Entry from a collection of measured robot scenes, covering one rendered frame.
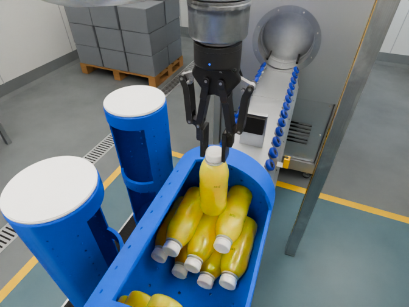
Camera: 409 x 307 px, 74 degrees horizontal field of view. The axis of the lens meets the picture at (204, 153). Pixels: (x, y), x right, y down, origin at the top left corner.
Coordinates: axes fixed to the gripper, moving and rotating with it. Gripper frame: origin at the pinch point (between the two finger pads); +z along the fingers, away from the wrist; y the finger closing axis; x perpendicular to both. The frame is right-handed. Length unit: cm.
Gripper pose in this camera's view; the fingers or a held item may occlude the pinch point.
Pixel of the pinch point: (215, 142)
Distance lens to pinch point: 54.9
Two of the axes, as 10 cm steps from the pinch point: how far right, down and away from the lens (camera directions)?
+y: -9.4, -2.2, 2.7
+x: -3.5, 6.1, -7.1
